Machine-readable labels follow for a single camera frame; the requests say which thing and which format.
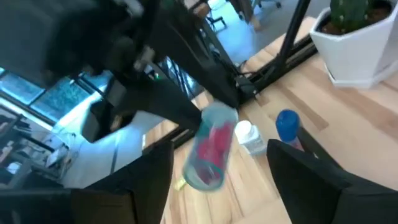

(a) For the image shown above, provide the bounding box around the blue round bottle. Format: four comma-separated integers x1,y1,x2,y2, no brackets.
275,108,304,150

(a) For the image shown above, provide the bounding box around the white angular plant pot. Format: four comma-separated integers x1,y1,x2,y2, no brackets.
309,0,398,90

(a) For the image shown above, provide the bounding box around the white supplement bottle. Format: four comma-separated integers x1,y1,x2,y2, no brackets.
233,119,268,156

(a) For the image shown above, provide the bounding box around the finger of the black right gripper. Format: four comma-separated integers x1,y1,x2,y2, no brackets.
121,71,203,131

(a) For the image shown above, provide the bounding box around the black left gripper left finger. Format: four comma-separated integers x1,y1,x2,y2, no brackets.
85,141,174,224

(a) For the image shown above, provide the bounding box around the cluttered workbench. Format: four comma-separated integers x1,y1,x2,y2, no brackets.
0,105,78,190

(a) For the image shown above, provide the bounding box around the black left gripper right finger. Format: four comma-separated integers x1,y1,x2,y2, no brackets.
266,139,354,224

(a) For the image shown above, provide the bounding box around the green cactus plant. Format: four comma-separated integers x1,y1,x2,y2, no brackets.
328,0,374,34

